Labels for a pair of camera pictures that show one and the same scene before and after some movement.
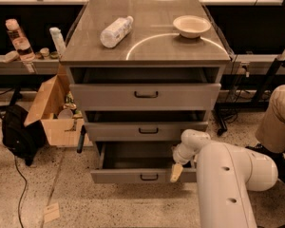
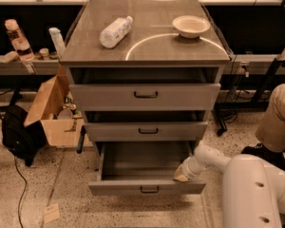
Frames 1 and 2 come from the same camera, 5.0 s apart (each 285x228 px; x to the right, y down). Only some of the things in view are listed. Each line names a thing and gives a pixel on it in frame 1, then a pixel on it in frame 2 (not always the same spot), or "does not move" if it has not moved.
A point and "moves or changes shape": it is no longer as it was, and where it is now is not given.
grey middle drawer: x=149 y=131 does not move
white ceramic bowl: x=191 y=27 does not move
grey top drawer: x=146 y=97 does not move
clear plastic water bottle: x=116 y=31 does not move
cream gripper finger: x=176 y=172 -> x=180 y=178
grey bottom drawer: x=137 y=162 moves or changes shape
